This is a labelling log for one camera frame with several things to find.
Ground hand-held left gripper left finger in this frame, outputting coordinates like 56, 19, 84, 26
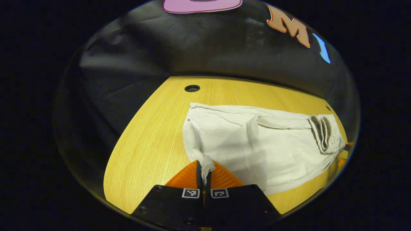
132, 160, 205, 230

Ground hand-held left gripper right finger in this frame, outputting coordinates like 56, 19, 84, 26
205, 161, 282, 229

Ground white jeans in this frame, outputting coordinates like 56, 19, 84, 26
182, 103, 348, 195

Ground black backdrop cloth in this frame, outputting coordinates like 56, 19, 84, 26
53, 0, 360, 193

